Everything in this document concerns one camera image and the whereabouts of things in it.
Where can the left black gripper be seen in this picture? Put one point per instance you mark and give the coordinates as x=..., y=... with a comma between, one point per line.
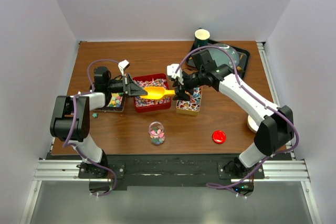
x=133, y=89

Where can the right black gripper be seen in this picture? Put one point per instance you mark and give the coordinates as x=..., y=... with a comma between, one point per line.
x=181, y=96

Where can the gold tin of lollipops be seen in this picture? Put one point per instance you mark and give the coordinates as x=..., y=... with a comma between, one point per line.
x=191, y=107

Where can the red tin swirl lollipops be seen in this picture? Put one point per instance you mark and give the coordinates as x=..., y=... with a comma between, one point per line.
x=144, y=105

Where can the yellow plastic scoop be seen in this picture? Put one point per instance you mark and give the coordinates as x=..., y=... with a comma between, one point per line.
x=157, y=93

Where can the tin of star candies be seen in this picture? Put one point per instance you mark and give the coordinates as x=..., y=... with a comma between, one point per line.
x=116, y=103

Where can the clear plastic jar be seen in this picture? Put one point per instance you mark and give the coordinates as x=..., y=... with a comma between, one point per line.
x=156, y=133

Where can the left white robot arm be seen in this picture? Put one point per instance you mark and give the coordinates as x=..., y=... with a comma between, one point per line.
x=70, y=121

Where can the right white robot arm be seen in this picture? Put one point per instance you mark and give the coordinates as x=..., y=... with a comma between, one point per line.
x=216, y=68

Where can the red jar lid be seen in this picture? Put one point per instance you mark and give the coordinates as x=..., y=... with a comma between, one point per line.
x=219, y=137

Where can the dark teal plate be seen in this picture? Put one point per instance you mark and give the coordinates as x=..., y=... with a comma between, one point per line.
x=224, y=58

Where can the dark green paper cup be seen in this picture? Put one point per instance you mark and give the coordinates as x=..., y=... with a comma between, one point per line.
x=201, y=37

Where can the black serving tray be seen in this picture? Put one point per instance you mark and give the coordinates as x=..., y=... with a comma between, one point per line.
x=240, y=56

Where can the white bowl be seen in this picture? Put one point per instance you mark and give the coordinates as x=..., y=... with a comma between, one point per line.
x=252, y=124

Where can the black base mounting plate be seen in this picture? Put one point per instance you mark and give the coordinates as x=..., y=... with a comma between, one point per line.
x=180, y=170

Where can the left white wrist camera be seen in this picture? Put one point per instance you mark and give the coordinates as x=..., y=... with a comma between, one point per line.
x=123, y=66

